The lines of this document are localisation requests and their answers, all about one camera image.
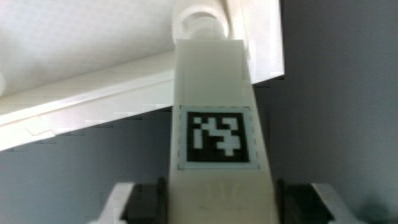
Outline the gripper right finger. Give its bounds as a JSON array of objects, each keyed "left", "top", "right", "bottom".
[{"left": 278, "top": 179, "right": 369, "bottom": 224}]

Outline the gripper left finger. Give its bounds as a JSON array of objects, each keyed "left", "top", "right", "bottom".
[{"left": 88, "top": 178, "right": 168, "bottom": 224}]

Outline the white desk top tray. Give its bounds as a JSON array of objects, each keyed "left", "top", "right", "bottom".
[{"left": 0, "top": 0, "right": 285, "bottom": 151}]

